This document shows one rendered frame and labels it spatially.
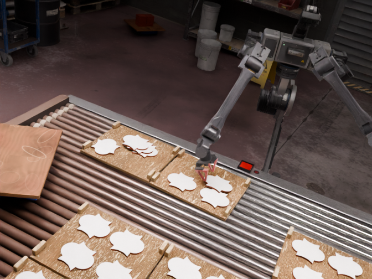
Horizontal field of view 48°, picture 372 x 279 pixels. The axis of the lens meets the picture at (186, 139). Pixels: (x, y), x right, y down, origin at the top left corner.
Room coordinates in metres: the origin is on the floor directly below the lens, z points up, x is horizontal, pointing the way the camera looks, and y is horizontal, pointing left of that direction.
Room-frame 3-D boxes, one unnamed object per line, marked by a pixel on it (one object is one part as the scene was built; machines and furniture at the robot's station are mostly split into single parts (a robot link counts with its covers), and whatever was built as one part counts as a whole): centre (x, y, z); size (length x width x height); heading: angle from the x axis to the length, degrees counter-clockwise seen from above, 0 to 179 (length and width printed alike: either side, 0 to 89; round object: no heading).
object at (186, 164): (1.67, -0.12, 0.93); 0.41 x 0.35 x 0.02; 69
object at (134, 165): (1.82, 0.27, 0.93); 0.41 x 0.35 x 0.02; 70
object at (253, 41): (2.34, -0.26, 1.45); 0.09 x 0.08 x 0.12; 85
